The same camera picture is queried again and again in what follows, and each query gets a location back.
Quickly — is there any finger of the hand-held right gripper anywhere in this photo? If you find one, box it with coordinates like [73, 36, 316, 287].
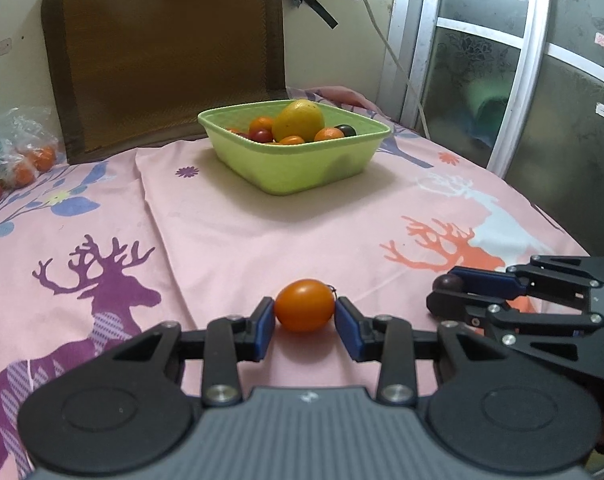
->
[449, 255, 596, 307]
[426, 289, 604, 372]

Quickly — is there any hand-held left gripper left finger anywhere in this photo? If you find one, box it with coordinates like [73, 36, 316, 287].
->
[99, 296, 277, 407]

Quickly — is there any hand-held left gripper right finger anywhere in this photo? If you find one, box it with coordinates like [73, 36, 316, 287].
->
[334, 296, 506, 406]

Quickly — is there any dark purple cherry tomato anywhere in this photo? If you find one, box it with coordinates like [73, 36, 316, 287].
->
[432, 274, 465, 295]

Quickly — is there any large orange cherry tomato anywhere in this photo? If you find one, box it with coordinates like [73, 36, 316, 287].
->
[274, 279, 335, 333]

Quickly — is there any green plastic bowl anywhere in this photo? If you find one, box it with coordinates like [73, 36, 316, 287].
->
[198, 100, 393, 196]

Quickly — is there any pink printed bedsheet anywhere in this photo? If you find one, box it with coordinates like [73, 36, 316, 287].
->
[0, 85, 595, 480]

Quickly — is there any yellow lemon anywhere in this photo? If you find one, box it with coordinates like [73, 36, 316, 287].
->
[273, 100, 327, 143]

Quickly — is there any aluminium frosted sliding door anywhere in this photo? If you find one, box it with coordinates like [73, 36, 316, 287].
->
[382, 0, 604, 271]

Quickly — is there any brown woven seat cushion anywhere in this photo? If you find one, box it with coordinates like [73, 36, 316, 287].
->
[41, 0, 289, 166]

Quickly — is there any clear plastic bag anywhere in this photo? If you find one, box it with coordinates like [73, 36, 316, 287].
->
[0, 105, 59, 206]

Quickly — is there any long white cable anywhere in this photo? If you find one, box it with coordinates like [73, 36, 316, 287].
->
[342, 0, 433, 137]

